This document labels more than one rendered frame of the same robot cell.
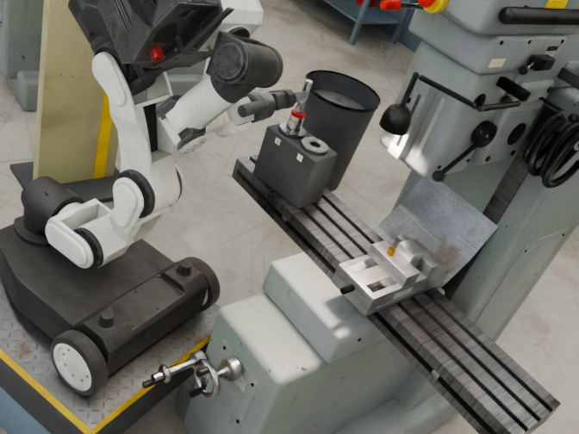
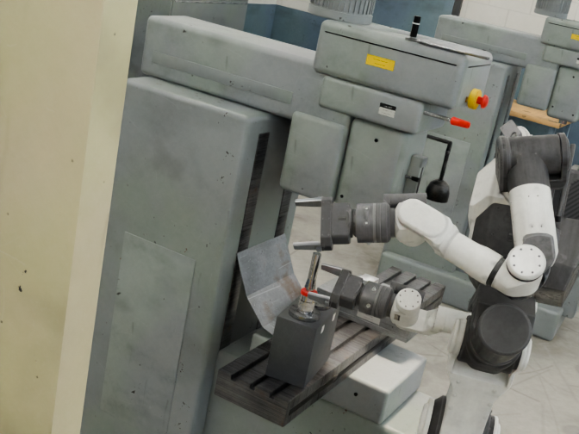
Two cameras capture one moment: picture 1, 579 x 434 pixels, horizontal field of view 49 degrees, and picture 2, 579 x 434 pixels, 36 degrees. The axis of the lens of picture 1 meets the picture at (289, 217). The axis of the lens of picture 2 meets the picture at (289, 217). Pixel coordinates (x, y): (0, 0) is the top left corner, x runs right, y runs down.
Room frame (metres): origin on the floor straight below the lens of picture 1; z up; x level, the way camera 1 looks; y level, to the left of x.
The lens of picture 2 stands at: (2.49, 2.29, 2.15)
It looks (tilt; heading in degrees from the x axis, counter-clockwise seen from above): 18 degrees down; 256
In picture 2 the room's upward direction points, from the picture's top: 11 degrees clockwise
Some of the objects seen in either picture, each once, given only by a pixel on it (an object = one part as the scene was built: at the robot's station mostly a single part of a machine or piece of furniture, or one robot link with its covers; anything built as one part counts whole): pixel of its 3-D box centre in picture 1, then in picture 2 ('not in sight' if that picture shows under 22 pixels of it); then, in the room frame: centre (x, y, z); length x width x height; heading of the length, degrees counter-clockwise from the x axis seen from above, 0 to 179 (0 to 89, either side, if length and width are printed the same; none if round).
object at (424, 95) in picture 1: (412, 120); (412, 189); (1.51, -0.21, 1.44); 0.04 x 0.04 x 0.21; 50
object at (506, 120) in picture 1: (484, 102); (327, 152); (1.75, -0.41, 1.47); 0.24 x 0.19 x 0.26; 50
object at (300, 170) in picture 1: (295, 162); (304, 336); (1.82, 0.04, 1.04); 0.22 x 0.12 x 0.20; 59
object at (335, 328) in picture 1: (355, 289); (337, 361); (1.60, -0.28, 0.80); 0.50 x 0.35 x 0.12; 140
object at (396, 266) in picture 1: (393, 263); not in sight; (1.49, -0.33, 1.03); 0.15 x 0.06 x 0.04; 50
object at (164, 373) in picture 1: (176, 368); not in sight; (1.28, 0.17, 0.52); 0.22 x 0.06 x 0.06; 140
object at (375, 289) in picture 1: (395, 269); (370, 302); (1.51, -0.34, 0.99); 0.35 x 0.15 x 0.11; 140
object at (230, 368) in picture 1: (217, 375); not in sight; (1.22, 0.04, 0.64); 0.16 x 0.12 x 0.12; 140
